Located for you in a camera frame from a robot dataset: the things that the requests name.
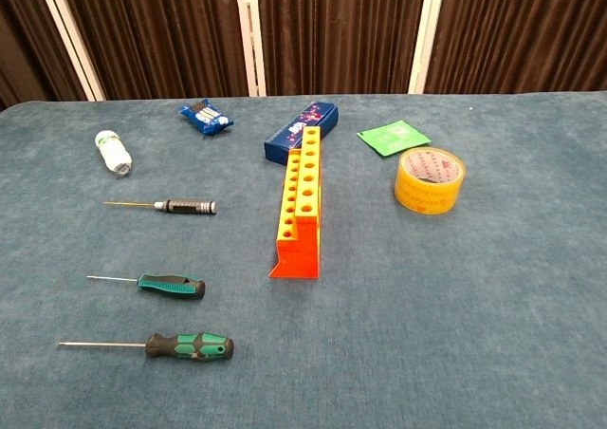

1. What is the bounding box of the silver black precision screwdriver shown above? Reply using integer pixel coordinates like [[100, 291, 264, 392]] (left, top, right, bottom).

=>
[[103, 199, 218, 215]]

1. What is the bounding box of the orange yellow tool holder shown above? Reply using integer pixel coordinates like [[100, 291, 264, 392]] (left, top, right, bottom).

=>
[[268, 125, 323, 279]]

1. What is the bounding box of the small teal black screwdriver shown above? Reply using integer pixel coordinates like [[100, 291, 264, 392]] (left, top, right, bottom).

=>
[[86, 272, 207, 301]]

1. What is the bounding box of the large green black screwdriver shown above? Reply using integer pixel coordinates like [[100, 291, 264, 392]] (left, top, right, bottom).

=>
[[57, 331, 235, 363]]

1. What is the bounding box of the blue cardboard box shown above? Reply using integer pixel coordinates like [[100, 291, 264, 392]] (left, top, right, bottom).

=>
[[264, 100, 340, 167]]

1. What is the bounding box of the green sachet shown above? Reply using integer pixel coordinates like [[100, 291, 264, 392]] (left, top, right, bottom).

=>
[[356, 120, 432, 158]]

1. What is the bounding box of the yellow packing tape roll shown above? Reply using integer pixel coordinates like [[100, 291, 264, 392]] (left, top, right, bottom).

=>
[[394, 146, 468, 216]]

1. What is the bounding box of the blue snack packet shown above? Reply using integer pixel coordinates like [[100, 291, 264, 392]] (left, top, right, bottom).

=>
[[178, 98, 235, 138]]

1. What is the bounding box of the brown curtain panel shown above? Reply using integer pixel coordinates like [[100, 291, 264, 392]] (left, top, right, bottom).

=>
[[424, 0, 607, 95], [0, 0, 89, 111], [55, 0, 249, 102], [255, 0, 431, 97]]

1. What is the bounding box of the small white plastic bottle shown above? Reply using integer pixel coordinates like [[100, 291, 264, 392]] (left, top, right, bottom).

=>
[[94, 130, 134, 177]]

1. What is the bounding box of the white screen frame post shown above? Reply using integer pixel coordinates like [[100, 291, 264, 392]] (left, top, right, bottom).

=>
[[233, 0, 267, 98], [33, 0, 107, 102], [408, 0, 449, 95]]

